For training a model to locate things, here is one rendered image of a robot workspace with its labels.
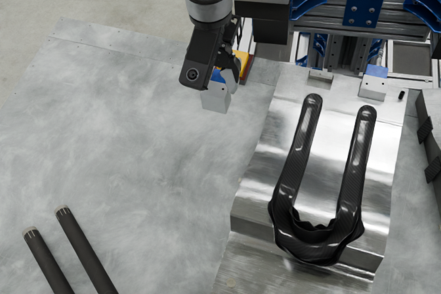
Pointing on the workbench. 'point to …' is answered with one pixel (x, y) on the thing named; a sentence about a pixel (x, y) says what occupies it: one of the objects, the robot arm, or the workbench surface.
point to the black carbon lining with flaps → (327, 232)
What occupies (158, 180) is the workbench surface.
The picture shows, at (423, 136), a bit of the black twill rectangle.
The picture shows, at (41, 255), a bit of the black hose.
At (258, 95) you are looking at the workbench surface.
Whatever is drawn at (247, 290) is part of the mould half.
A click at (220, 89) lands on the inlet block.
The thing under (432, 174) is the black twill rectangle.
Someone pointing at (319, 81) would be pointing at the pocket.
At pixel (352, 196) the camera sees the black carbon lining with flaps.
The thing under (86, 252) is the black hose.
